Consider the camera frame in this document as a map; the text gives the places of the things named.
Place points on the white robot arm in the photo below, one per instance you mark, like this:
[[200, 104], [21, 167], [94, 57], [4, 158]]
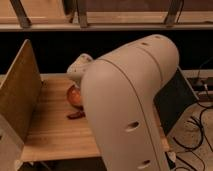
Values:
[[117, 92]]

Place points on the orange ceramic bowl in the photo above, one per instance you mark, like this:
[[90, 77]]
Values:
[[74, 96]]

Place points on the right dark side board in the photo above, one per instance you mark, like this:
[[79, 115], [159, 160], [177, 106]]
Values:
[[173, 99]]

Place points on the left wooden side board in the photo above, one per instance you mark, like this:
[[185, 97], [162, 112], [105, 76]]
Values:
[[19, 92]]

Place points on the power strip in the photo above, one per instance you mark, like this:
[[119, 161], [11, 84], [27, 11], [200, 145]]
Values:
[[200, 84]]

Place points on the wooden shelf rail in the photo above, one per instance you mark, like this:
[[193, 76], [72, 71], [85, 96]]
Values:
[[105, 15]]

